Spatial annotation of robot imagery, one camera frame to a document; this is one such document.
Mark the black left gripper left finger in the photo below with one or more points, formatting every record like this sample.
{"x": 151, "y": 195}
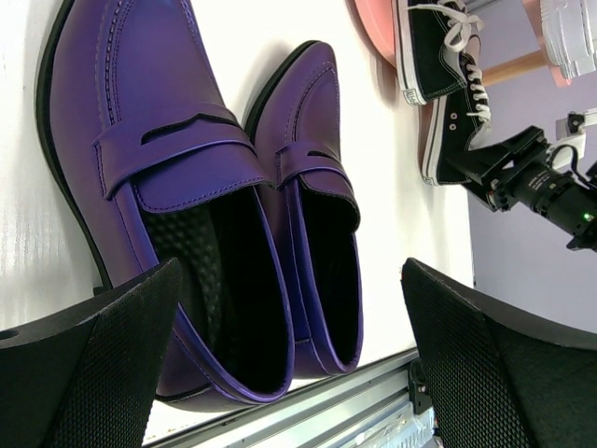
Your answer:
{"x": 86, "y": 376}

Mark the purple loafer left shoe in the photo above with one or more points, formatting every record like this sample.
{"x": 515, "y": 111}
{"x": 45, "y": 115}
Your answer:
{"x": 154, "y": 167}

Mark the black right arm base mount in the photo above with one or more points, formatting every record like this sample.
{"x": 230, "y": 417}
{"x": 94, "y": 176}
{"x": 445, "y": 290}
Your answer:
{"x": 418, "y": 388}

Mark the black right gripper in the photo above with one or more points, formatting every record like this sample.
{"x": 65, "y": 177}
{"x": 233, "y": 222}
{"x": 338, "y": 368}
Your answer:
{"x": 514, "y": 171}

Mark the white sneaker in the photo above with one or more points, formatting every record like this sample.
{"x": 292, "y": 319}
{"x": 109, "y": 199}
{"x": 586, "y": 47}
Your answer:
{"x": 569, "y": 30}

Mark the purple loafer shoe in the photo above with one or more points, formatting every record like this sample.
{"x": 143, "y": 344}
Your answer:
{"x": 294, "y": 125}
{"x": 154, "y": 167}

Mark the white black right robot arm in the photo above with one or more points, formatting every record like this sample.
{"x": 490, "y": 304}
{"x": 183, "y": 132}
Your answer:
{"x": 574, "y": 211}

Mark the purple loafer right shoe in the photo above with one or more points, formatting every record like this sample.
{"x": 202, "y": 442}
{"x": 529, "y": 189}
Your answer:
{"x": 294, "y": 125}

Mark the black canvas sneaker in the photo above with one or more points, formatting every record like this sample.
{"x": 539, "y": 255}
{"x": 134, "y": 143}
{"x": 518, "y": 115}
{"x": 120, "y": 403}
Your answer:
{"x": 430, "y": 38}
{"x": 459, "y": 122}

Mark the pink shoe shelf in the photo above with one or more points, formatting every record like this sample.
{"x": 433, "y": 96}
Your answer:
{"x": 377, "y": 18}

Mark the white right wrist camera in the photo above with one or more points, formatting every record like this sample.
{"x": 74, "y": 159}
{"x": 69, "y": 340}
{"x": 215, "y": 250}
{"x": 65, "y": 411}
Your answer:
{"x": 571, "y": 130}

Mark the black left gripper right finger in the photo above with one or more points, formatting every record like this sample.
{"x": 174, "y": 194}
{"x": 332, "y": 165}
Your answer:
{"x": 499, "y": 376}

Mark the aluminium rail frame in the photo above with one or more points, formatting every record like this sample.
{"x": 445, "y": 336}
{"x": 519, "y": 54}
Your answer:
{"x": 371, "y": 407}

